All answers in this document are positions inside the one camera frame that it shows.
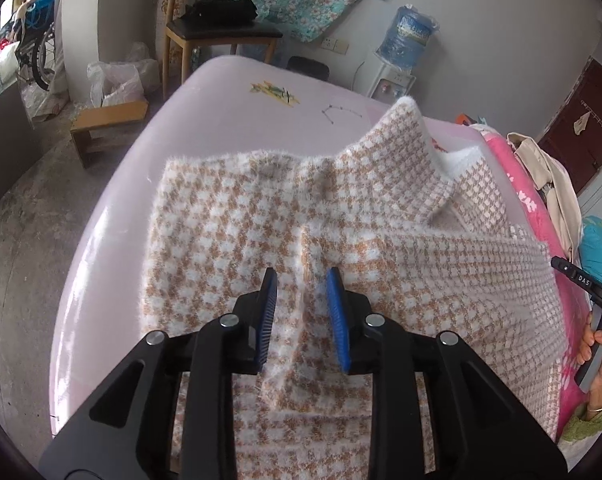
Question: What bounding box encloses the beige houndstooth knit coat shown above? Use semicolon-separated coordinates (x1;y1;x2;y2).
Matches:
136;95;568;480

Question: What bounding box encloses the black clothing on chair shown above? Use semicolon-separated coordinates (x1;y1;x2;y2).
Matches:
182;0;258;28

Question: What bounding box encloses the person's right hand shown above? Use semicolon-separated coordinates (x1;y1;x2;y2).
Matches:
577;315;602;420

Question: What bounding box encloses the pink fleece floral blanket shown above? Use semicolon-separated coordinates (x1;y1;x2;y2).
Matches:
468;123;595;441

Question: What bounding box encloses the teal garment on bed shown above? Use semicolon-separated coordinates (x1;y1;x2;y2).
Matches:
579;216;602;283

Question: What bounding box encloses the beige jacket on bed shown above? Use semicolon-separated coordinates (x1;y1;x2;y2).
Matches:
507;132;583;263

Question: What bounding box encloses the dark red wooden door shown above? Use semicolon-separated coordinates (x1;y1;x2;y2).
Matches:
538;58;602;194

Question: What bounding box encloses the white water dispenser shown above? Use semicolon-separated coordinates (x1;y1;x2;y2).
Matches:
366;63;416;105

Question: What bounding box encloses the pale pink printed bedsheet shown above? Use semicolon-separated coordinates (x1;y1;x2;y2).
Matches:
48;55;482;436

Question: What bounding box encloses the small wooden stool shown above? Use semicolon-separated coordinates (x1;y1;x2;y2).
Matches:
70;101;149;168

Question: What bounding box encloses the blue water dispenser bottle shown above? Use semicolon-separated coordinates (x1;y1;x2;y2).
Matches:
376;4;439;72

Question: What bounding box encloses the white plastic bag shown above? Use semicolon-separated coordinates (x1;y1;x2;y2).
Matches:
87;41;161;107

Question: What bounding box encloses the wooden chair with dark seat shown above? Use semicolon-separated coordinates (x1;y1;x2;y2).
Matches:
162;0;283;98

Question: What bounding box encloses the dark grey cabinet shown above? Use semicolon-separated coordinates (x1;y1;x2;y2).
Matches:
0;84;44;200

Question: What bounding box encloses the bicycle with blue bag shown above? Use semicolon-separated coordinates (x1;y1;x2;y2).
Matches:
16;0;56;91

